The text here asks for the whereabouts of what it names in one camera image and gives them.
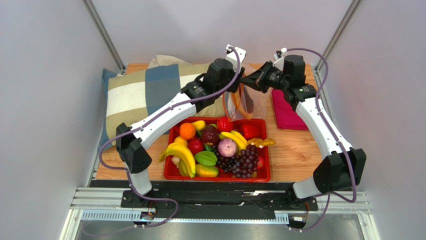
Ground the yellow green mango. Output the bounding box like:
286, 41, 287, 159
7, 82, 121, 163
195, 164, 219, 178

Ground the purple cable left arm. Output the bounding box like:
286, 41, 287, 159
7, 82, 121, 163
97, 46, 242, 229

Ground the yellow lemon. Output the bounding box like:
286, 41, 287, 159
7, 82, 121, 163
191, 120, 207, 131

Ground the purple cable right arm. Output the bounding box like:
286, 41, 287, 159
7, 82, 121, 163
281, 47, 358, 233

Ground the orange fruit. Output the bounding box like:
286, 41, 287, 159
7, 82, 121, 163
179, 122, 197, 140

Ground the purple onion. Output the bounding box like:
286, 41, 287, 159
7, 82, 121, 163
218, 138, 237, 158

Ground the dark red apple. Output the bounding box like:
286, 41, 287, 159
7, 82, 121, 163
200, 125, 220, 146

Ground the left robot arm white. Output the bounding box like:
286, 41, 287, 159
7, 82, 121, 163
115, 45, 247, 197

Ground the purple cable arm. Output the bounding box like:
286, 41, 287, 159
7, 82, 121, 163
281, 47, 358, 233
97, 46, 242, 229

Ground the garlic bulb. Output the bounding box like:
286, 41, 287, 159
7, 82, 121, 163
171, 156, 181, 168

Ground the red bell pepper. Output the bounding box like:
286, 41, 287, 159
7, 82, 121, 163
239, 124, 261, 140

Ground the dark purple grape bunch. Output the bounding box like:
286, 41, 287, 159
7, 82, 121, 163
214, 145, 264, 179

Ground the clear zip bag orange zipper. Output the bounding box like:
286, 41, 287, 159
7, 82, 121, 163
222, 84, 270, 122

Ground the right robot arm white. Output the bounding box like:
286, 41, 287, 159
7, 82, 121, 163
240, 55, 367, 199

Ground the yellow banana pair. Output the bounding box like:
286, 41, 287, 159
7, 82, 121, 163
219, 130, 248, 150

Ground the magenta folded cloth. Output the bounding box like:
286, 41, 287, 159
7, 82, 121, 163
271, 89, 308, 131

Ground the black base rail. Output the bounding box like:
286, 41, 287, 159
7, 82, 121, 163
89, 180, 319, 220

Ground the papaya half slice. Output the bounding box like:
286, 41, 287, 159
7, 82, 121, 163
243, 93, 254, 115

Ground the blue beige checked pillow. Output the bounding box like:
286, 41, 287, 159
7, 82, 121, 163
98, 54, 209, 149

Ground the yellow banana bunch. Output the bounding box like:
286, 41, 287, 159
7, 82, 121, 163
159, 142, 196, 179

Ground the red plastic basket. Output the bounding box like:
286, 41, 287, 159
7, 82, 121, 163
163, 117, 271, 183

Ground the green starfruit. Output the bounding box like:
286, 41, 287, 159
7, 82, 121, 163
194, 150, 218, 167

